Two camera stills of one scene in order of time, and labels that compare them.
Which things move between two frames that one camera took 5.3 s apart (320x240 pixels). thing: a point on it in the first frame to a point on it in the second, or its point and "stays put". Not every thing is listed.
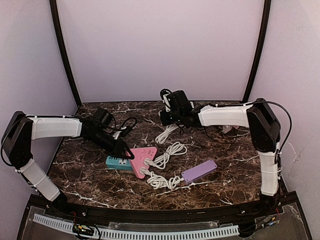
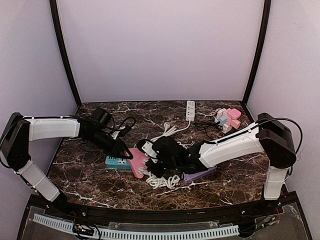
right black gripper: (166, 117) to (158, 164)
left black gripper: (116, 146) stays put
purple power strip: (194, 173) stays put
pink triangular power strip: (140, 154) stays put
